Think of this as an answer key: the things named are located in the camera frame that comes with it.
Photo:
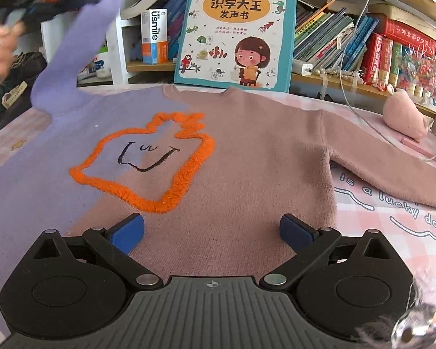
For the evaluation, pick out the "pink plush toy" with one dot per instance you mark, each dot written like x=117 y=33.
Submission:
x=407 y=116

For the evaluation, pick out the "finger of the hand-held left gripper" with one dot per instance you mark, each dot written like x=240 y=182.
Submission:
x=69 y=5

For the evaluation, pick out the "pink pen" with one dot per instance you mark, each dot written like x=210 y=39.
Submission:
x=421 y=151

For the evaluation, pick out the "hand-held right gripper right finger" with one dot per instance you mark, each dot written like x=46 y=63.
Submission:
x=296 y=233

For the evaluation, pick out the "white bottle green cap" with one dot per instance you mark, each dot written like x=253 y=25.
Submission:
x=96 y=63

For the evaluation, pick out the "purple and pink sweater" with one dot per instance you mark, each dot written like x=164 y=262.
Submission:
x=258 y=145

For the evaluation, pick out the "teal children's picture book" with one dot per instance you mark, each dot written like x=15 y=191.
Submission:
x=236 y=14

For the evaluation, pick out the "white and orange carton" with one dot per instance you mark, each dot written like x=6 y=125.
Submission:
x=154 y=36

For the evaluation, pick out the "row of thick upright books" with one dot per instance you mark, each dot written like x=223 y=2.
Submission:
x=381 y=60

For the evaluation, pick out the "row of slanted thin books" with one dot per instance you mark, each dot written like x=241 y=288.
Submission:
x=327 y=40

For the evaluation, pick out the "colourful flower ornament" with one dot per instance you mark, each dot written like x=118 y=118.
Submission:
x=423 y=74

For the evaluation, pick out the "wooden bookshelf white frame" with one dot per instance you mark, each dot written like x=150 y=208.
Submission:
x=348 y=83

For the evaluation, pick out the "person's left hand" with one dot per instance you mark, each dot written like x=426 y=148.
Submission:
x=0 y=47

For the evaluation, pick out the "open book dark cover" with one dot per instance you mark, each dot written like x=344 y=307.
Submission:
x=149 y=0

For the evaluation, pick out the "clear crinkled plastic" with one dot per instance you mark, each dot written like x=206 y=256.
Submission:
x=414 y=320

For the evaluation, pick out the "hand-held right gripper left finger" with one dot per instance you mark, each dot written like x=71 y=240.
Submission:
x=128 y=233

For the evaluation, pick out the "white charger plug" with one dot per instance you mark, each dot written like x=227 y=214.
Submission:
x=307 y=69

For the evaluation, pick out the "pearl strand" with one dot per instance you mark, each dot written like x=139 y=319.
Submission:
x=334 y=73

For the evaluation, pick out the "thick red dictionary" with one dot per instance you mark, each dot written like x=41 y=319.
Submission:
x=407 y=36

